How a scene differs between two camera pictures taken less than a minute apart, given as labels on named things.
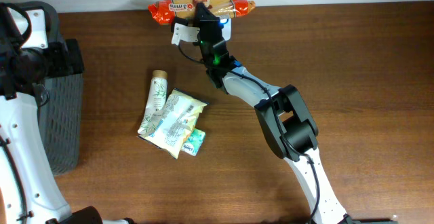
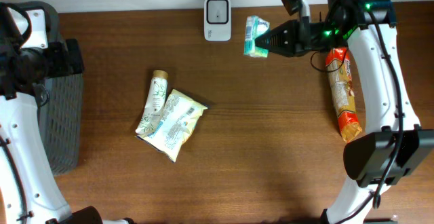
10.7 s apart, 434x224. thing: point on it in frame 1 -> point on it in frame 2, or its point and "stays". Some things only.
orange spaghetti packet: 164,11 -> 339,70
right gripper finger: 203,13 -> 281,40
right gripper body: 202,24 -> 315,38
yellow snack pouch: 173,125 stays
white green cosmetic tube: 156,102 stays
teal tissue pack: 194,142 -> 255,27
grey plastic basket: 60,113 stays
